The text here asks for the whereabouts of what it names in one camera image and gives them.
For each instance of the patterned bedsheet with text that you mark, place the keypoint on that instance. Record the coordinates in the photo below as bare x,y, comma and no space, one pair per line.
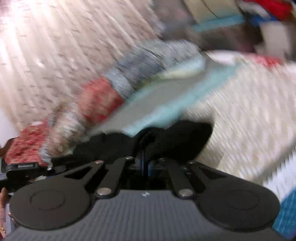
251,103

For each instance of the beige floral curtain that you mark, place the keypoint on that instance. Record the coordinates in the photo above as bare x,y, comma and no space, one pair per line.
50,48

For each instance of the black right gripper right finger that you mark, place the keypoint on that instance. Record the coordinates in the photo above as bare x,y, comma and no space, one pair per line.
227,201

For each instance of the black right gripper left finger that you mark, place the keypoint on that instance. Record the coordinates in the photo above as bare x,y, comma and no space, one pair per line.
60,201

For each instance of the red floral patchwork quilt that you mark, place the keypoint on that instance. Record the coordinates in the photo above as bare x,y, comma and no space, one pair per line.
71,121

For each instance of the person's hand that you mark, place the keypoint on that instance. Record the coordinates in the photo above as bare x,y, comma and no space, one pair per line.
3,198

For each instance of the black pants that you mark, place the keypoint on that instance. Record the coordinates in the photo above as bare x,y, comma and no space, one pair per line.
181,142

